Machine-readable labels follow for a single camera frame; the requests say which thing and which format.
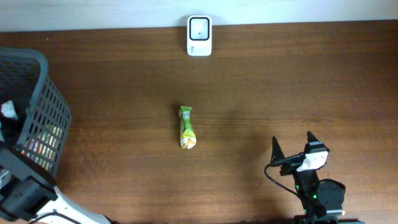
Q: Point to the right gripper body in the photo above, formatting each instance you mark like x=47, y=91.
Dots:
x=290, y=159

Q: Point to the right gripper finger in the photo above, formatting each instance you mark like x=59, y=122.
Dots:
x=277, y=156
x=311, y=138

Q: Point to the green yellow snack packet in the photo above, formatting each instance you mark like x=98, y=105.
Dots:
x=187, y=135

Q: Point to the large cream wet-wipes packet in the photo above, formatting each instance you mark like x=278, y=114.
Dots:
x=44, y=146

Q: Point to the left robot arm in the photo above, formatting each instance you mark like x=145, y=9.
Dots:
x=28, y=192

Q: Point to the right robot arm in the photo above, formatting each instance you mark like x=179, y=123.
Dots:
x=321, y=199

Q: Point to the white barcode scanner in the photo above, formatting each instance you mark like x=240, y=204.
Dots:
x=199, y=36

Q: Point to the grey plastic mesh basket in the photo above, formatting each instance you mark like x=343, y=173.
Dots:
x=25, y=81

